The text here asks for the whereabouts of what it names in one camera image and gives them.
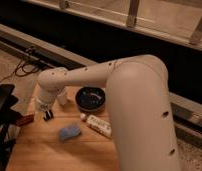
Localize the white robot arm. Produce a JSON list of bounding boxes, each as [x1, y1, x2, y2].
[[36, 55, 181, 171]]

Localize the dark ceramic bowl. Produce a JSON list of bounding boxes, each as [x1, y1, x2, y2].
[[75, 87, 105, 112]]

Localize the white ceramic cup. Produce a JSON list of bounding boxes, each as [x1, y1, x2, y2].
[[57, 89, 68, 106]]

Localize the white tube with label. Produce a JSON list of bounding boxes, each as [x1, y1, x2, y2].
[[80, 113, 112, 138]]

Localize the blue sponge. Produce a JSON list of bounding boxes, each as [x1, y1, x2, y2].
[[58, 124, 82, 142]]

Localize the black white striped cloth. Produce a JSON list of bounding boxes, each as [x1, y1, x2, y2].
[[43, 110, 54, 121]]

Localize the black chair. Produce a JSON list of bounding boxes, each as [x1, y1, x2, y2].
[[0, 84, 18, 168]]

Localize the black cables on floor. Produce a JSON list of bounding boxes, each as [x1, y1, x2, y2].
[[0, 59, 45, 84]]

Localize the metal rail beam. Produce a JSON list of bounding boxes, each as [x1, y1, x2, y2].
[[0, 24, 202, 132]]

